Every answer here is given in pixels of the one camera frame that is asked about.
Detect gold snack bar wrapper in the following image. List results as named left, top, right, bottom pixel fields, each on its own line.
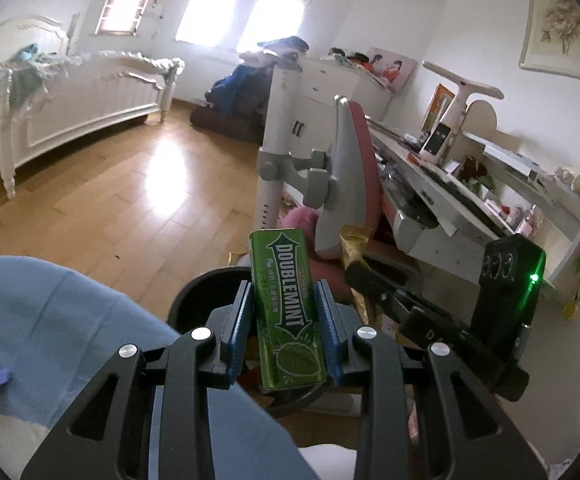
left=340, top=226, right=375, bottom=325

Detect green Doublemint gum pack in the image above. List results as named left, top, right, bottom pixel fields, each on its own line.
left=249, top=228, right=327, bottom=391

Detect black trash bin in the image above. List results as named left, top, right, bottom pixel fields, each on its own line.
left=166, top=264, right=361, bottom=418

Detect white study desk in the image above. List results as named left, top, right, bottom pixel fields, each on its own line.
left=369, top=122, right=580, bottom=302

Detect blue tablecloth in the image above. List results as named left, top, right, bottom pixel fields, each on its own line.
left=0, top=256, right=316, bottom=479

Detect grey red desk chair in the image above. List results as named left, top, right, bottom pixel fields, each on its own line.
left=284, top=96, right=384, bottom=299

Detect pink plush toy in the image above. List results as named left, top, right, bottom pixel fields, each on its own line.
left=281, top=206, right=320, bottom=252

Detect white low cabinet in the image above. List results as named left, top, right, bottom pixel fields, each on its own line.
left=290, top=58, right=393, bottom=158

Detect white chair column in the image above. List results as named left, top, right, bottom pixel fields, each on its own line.
left=254, top=58, right=302, bottom=230

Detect framed family photo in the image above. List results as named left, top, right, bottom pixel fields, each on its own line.
left=367, top=47, right=418, bottom=96

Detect pile of clothes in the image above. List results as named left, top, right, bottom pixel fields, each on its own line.
left=190, top=36, right=309, bottom=145

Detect right window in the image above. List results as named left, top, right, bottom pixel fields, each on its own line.
left=237, top=0, right=311, bottom=53

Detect middle window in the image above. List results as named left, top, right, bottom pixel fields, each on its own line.
left=175, top=0, right=238, bottom=48

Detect white wooden bed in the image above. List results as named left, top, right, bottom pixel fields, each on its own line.
left=0, top=16, right=185, bottom=198

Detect green blanket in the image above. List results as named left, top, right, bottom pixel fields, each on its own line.
left=0, top=44, right=45, bottom=112

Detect flower wall picture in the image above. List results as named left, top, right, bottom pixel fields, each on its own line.
left=518, top=0, right=580, bottom=80

